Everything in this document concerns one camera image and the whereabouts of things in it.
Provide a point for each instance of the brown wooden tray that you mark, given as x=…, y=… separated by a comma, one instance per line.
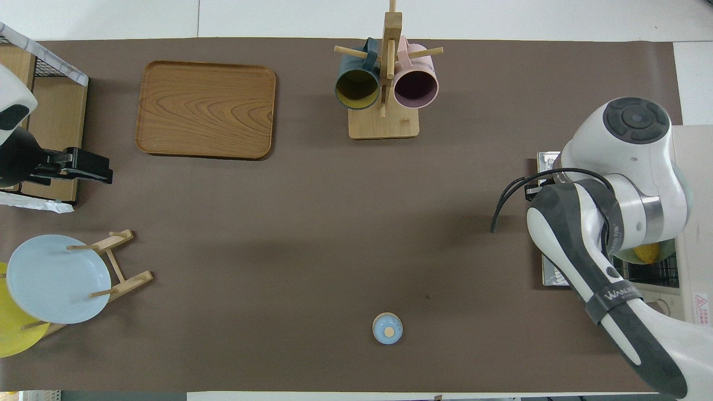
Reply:
x=206, y=108

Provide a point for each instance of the wooden plate rack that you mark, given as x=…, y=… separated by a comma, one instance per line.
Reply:
x=125, y=281

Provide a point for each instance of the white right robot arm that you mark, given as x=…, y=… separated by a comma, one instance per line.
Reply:
x=635, y=161

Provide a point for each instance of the oven door with glass window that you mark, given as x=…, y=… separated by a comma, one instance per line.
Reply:
x=552, y=275

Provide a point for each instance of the yellow corn cob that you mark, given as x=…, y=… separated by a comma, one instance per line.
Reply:
x=647, y=254

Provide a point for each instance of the light blue plate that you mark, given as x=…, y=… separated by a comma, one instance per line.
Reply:
x=55, y=278

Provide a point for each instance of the brown table mat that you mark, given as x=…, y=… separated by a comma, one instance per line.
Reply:
x=278, y=250

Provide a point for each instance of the light green plate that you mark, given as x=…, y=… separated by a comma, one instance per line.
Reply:
x=668, y=253

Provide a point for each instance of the pink mug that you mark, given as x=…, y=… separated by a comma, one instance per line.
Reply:
x=415, y=89

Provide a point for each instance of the beige toaster oven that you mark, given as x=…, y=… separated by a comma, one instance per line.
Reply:
x=699, y=245

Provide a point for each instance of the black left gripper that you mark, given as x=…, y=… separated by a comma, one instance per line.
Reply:
x=16, y=159

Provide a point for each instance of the dark blue mug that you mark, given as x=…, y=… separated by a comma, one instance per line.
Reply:
x=356, y=89

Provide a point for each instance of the wooden mug tree stand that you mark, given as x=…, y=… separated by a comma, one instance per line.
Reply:
x=384, y=123

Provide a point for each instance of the beige oven knob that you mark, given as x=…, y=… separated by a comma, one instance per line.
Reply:
x=664, y=308

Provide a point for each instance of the yellow plate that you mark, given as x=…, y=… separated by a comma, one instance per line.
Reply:
x=14, y=334

